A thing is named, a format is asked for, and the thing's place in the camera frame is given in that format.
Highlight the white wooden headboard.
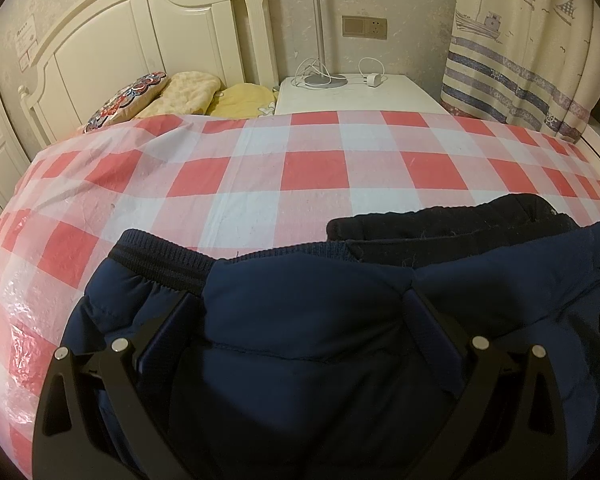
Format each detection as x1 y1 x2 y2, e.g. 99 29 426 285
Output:
19 0 279 143

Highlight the white desk lamp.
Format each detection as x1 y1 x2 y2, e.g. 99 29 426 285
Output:
295 0 349 87

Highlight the pink checked bed sheet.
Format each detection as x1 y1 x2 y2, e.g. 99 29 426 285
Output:
0 110 600 468

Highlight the beige wall socket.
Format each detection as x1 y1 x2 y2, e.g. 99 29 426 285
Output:
342 16 388 37

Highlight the white nightstand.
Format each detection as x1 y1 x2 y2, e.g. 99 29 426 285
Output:
274 74 448 117

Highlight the embroidered floral cushion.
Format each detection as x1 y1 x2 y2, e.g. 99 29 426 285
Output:
82 71 171 133

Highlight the navy puffer jacket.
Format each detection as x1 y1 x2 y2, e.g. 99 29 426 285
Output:
62 192 600 480

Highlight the white wall notice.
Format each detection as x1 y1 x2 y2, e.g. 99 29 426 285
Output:
15 16 37 53

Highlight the white charger with cable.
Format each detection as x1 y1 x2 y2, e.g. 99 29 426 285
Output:
358 57 387 87

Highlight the yellow quilted pillow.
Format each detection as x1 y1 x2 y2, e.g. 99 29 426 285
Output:
140 71 223 120

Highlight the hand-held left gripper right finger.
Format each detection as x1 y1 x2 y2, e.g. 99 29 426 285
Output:
402 287 568 480

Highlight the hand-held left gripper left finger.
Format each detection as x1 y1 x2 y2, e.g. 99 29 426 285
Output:
32 292 206 480

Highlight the sailboat print curtain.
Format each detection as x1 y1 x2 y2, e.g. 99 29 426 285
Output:
440 0 600 143

